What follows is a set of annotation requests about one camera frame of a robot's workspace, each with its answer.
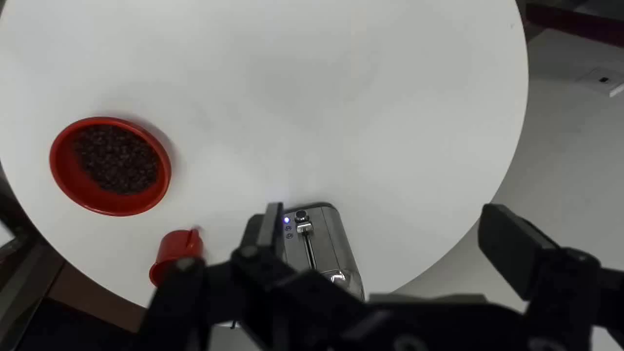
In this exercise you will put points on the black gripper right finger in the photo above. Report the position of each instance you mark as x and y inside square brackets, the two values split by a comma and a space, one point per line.
[554, 280]

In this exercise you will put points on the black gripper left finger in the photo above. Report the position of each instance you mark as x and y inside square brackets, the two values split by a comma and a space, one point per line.
[258, 257]

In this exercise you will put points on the red plastic cup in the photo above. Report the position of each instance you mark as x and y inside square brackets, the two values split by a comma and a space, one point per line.
[174, 245]

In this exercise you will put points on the red bowl of coffee beans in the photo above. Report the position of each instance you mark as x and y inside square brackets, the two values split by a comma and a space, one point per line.
[110, 165]

